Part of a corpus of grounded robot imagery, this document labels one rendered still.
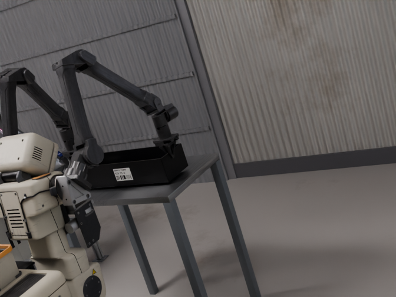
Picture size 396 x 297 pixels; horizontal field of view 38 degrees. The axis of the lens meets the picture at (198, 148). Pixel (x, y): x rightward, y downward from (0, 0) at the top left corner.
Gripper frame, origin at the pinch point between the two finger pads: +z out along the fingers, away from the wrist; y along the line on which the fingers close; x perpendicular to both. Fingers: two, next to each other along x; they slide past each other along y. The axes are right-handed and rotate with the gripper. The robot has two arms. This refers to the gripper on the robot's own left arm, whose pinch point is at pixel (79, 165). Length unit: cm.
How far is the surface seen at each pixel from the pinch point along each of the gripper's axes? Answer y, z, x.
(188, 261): -63, 40, 20
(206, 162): -63, 10, -14
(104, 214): 125, 94, -121
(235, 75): 4, 12, -182
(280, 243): -53, 92, -76
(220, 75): 17, 10, -182
